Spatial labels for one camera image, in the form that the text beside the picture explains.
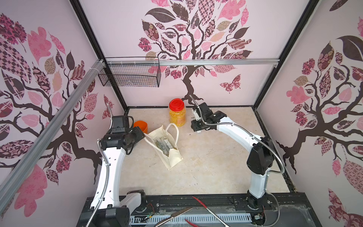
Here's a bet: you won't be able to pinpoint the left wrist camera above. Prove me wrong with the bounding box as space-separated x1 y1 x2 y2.
109 115 134 134

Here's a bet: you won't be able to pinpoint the cream canvas tote bag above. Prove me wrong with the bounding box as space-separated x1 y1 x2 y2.
144 123 183 170

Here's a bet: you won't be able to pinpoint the green compass set case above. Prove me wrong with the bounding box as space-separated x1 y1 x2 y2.
155 140 169 157

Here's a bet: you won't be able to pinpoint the orange plastic cup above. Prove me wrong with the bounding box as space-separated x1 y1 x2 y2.
134 121 148 134

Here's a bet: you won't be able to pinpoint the aluminium rail back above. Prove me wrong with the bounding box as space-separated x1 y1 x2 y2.
106 58 280 66

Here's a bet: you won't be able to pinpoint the red-lid jar yellow flakes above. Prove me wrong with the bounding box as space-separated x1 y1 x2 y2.
169 98 186 127

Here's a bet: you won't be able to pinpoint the aluminium rail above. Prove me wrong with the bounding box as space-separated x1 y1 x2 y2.
1 59 105 212
106 58 280 66

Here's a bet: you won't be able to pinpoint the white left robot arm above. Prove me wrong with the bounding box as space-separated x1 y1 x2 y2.
77 127 145 227

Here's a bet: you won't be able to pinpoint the compass set case blue red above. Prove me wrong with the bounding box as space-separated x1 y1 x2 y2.
161 137 174 150

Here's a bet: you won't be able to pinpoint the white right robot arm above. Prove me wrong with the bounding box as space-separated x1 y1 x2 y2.
191 103 285 210

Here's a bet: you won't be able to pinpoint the red cable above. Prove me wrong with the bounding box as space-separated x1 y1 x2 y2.
185 195 230 227

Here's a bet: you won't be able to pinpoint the white slotted cable duct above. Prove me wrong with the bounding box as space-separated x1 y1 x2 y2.
130 213 252 226

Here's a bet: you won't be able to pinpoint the aluminium rail left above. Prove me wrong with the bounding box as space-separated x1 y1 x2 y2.
1 59 105 212

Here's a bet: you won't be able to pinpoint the black wire basket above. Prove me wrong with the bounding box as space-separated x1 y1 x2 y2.
98 57 161 88

